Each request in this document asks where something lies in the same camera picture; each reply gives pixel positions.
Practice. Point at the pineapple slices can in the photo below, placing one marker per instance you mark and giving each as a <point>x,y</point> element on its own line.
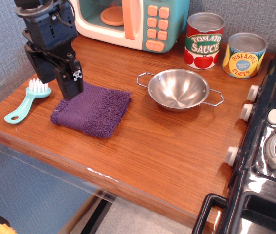
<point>244,55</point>

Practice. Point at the tomato sauce can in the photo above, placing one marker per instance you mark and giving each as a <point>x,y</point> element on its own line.
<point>203,40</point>

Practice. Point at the teal dish brush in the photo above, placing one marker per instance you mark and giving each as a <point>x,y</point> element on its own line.
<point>35,90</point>

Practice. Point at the steel bowl with handles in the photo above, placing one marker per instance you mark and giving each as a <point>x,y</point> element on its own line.
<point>177,90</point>

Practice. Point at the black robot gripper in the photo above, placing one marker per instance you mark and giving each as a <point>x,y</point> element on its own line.
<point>50,32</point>

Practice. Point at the black toy stove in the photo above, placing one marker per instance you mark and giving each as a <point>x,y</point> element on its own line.
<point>250,207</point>

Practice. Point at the purple folded towel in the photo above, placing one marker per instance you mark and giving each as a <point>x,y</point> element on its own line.
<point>97,111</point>

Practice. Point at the teal toy microwave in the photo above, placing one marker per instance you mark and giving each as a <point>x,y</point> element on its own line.
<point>148,25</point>

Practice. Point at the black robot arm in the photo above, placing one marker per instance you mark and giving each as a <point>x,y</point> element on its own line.
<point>40,3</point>

